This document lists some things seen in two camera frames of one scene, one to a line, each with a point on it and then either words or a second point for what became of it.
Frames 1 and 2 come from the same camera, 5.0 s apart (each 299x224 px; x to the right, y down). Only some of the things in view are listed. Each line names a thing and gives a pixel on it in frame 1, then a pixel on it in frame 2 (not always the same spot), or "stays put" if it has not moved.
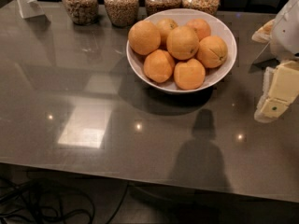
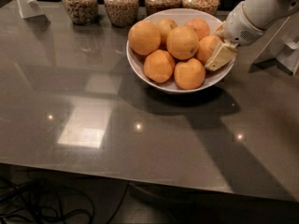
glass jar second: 122,5 stays put
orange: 159,66 stays put
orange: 212,51 stays put
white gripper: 286,32 → 240,26
